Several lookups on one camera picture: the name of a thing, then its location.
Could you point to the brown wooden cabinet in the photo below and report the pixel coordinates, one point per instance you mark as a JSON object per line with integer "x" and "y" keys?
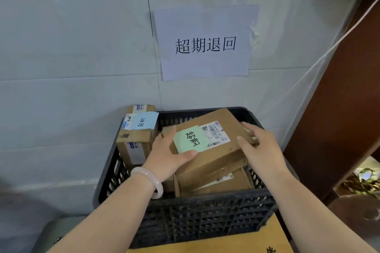
{"x": 335, "y": 113}

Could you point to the cardboard box black print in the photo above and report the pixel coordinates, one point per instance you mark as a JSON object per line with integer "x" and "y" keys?
{"x": 222, "y": 244}

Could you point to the person's right forearm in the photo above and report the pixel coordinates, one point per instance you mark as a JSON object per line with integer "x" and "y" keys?
{"x": 314, "y": 217}

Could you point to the white paper sign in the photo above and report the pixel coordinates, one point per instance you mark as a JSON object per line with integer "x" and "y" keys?
{"x": 205, "y": 66}

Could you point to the grey metal floor plate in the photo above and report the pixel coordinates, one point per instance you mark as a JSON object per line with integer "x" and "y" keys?
{"x": 56, "y": 235}

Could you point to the person's left forearm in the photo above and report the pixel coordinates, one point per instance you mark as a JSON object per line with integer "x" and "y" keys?
{"x": 112, "y": 217}

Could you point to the person's right hand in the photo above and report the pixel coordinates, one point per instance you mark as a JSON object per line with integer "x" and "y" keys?
{"x": 264, "y": 155}

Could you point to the gold foil ornament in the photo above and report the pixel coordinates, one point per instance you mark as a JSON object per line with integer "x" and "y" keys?
{"x": 365, "y": 181}

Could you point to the person's left hand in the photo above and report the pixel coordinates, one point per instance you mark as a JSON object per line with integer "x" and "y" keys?
{"x": 163, "y": 158}

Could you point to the black plastic crate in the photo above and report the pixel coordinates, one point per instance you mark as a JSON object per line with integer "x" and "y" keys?
{"x": 207, "y": 217}

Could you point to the cardboard box blue tape note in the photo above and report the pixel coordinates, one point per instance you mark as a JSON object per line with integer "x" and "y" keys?
{"x": 136, "y": 140}

